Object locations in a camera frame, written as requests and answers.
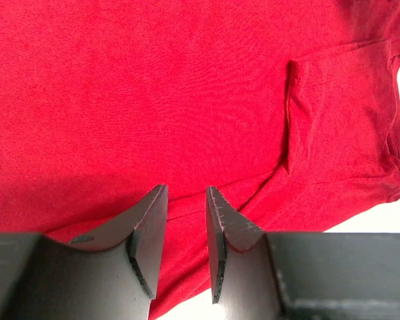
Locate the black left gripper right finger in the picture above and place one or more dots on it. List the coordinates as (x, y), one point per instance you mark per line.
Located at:
(256, 274)

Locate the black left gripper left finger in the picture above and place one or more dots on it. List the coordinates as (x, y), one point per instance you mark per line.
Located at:
(110, 272)

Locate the red t shirt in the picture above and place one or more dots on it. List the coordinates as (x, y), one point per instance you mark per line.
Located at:
(290, 108)

